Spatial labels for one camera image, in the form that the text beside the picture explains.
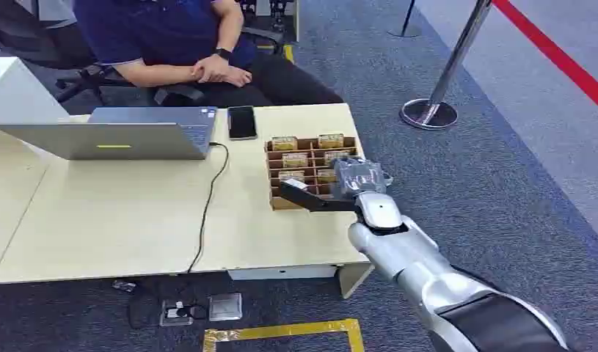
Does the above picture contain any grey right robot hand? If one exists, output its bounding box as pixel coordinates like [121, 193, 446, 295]
[331, 156, 394, 200]

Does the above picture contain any wooden card box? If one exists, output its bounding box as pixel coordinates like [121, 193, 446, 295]
[264, 135, 365, 212]

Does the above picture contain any desk leg panel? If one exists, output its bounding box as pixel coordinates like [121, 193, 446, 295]
[337, 262, 376, 300]

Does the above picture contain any white under-desk tray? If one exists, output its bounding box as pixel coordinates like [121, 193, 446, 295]
[227, 264, 340, 282]

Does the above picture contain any black smartphone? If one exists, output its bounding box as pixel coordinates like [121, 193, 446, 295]
[226, 104, 259, 142]

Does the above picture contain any person's right hand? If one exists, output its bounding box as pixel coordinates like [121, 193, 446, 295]
[223, 65, 254, 89]

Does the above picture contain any person's hand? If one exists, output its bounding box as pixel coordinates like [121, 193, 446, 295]
[223, 65, 254, 89]
[190, 54, 232, 85]

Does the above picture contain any person's left hand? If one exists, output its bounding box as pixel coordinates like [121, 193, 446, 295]
[190, 54, 232, 85]

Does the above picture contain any grey floor cover plate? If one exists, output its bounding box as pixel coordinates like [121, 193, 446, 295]
[208, 293, 244, 323]

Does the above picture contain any black office chair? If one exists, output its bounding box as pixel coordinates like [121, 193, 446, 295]
[54, 25, 286, 107]

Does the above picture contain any floor power socket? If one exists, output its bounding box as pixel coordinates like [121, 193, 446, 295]
[158, 299, 197, 328]

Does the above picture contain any red barrier belt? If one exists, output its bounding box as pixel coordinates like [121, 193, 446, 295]
[492, 0, 598, 118]

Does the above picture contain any silver laptop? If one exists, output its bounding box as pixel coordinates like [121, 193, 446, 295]
[0, 106, 219, 162]

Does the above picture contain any person in grey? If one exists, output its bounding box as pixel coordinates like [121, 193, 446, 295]
[0, 0, 98, 70]

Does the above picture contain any chrome stanchion post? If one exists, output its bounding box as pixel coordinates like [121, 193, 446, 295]
[399, 0, 494, 131]

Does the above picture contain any black power cable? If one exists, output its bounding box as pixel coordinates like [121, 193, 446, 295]
[186, 141, 230, 274]

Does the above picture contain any dark stanchion post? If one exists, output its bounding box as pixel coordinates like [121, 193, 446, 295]
[387, 0, 423, 39]

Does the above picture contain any yellow floor tape frame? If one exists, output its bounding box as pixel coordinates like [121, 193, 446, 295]
[202, 318, 365, 352]

